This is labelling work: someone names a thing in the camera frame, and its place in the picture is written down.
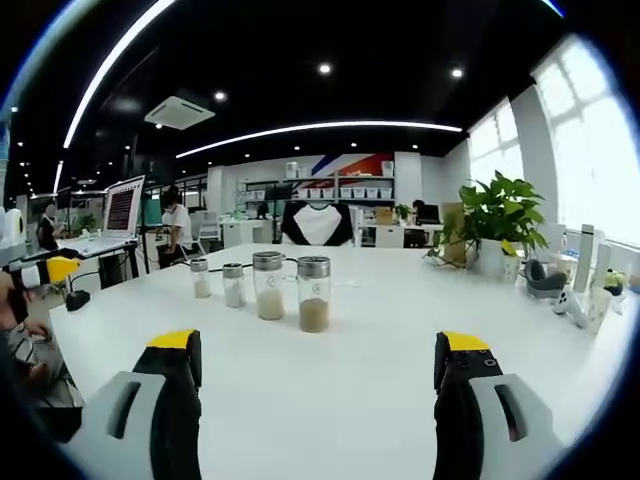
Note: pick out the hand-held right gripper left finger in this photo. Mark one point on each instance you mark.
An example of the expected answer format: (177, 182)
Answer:
(170, 430)

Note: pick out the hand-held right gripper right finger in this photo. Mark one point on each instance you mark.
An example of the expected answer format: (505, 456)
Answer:
(460, 430)

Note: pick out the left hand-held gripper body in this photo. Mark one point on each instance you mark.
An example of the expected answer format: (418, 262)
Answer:
(12, 230)

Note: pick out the small seasoning bottle white powder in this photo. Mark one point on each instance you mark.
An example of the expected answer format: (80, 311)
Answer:
(234, 290)
(201, 282)

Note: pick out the large seasoning bottle beige powder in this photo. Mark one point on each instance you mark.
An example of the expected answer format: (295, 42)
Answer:
(270, 295)

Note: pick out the large seasoning bottle brown powder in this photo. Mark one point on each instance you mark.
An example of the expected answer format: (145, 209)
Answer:
(314, 305)

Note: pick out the tall white bottle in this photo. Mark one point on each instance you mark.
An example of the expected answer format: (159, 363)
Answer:
(584, 260)

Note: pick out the person's left hand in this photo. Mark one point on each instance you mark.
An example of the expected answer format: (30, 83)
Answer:
(6, 290)

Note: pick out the black round desk stand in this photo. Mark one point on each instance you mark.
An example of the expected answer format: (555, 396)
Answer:
(77, 300)

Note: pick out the white standing desk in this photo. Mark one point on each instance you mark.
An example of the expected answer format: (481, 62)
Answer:
(95, 246)

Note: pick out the open laptop with lit screen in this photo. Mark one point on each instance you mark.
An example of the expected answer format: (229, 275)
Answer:
(122, 205)

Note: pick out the white mesh office chair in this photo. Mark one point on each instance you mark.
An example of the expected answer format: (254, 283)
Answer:
(206, 227)

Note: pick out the white game controller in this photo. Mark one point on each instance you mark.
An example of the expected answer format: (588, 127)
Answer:
(570, 305)

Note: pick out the small white pot yellow tag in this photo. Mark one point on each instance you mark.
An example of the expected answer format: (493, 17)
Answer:
(511, 267)

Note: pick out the grey headset on stand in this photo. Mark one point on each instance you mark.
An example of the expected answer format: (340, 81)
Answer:
(542, 280)

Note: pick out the white cup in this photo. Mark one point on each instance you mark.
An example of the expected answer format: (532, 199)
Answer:
(599, 310)

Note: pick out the ceiling air conditioner panel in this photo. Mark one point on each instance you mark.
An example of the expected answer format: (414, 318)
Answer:
(179, 112)

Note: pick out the green plush toy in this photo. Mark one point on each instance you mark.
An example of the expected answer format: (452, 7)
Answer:
(615, 280)

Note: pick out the green leafy potted plant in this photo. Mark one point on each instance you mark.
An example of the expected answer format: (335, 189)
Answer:
(500, 210)

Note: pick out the small green plant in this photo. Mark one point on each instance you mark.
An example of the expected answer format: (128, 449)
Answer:
(403, 212)

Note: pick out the cardboard box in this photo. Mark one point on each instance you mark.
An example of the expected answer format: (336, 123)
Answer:
(384, 216)

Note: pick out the black monitor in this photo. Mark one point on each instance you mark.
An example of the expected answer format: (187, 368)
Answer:
(278, 192)

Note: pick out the chair with black white shirt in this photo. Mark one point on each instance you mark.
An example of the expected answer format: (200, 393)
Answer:
(316, 225)

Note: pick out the storage shelf with white bins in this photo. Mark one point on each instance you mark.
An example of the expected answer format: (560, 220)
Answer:
(345, 185)

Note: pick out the narrow bright window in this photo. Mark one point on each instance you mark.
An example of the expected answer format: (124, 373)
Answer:
(495, 145)

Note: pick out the large bright window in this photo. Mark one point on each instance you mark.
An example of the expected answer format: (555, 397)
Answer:
(595, 140)

